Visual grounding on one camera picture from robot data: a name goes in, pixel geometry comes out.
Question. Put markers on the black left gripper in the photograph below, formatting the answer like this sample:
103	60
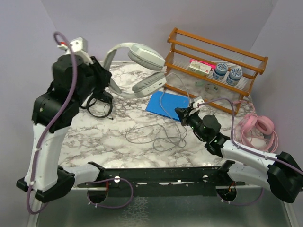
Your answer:
103	75

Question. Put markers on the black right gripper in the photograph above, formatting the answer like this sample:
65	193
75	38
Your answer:
182	111

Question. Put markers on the grey white headphones with cable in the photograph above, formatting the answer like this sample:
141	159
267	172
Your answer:
138	71

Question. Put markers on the pink headphones with cable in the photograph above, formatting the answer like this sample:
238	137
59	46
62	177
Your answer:
252	126

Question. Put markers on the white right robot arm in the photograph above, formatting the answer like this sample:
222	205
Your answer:
278	173

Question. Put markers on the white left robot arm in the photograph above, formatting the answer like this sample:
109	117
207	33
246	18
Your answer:
53	112

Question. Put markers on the blue plastic board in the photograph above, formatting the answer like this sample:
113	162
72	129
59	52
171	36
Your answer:
164	104

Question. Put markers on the clear tape roll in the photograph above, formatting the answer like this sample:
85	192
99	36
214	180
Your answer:
211	91

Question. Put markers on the white green cardboard box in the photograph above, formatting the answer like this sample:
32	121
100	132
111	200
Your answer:
199	68

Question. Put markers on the wooden two-tier rack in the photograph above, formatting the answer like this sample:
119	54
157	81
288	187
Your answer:
186	46

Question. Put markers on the blue white jar left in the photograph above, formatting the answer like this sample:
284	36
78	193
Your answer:
220	71

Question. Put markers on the blue white jar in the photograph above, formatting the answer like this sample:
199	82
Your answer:
220	71
234	76

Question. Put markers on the blue white jar right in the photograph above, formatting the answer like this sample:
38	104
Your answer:
234	76

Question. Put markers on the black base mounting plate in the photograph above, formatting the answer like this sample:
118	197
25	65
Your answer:
160	182

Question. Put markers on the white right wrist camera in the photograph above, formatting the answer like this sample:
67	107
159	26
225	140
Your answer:
196	102

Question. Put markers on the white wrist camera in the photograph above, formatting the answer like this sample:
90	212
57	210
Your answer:
196	102
79	47

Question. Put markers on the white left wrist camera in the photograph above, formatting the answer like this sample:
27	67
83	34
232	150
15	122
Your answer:
79	47

